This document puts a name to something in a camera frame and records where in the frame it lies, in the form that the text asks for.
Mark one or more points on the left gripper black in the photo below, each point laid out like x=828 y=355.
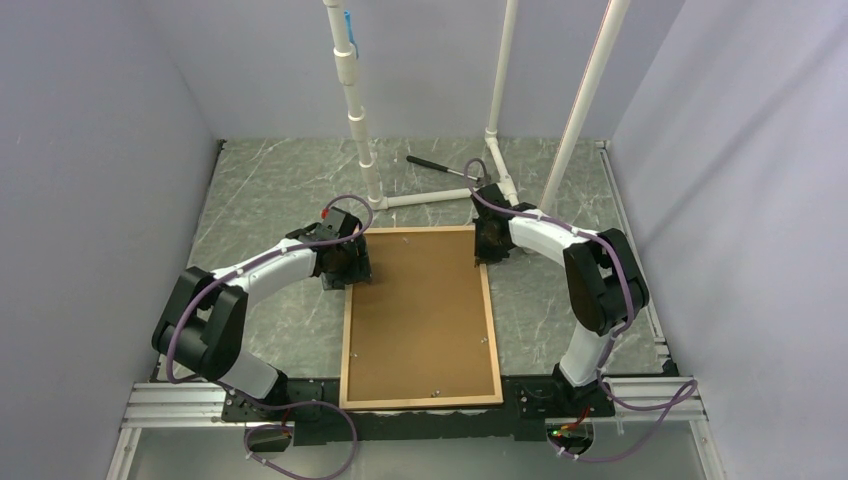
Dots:
x=359 y=271

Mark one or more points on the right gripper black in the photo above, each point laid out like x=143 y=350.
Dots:
x=481 y=255

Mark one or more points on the wooden picture frame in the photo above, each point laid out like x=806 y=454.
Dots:
x=490 y=331

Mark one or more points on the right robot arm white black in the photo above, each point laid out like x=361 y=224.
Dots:
x=605 y=285

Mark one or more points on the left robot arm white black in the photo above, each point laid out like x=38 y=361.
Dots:
x=202 y=324

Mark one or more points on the blue clip on pipe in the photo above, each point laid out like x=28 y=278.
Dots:
x=350 y=33

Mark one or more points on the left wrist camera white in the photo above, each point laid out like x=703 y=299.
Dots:
x=333 y=214

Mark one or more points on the black handled hammer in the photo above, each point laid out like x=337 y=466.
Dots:
x=479 y=181

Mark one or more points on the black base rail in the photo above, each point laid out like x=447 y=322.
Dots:
x=532 y=404

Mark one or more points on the aluminium extrusion rail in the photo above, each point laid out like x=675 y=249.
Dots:
x=639 y=399

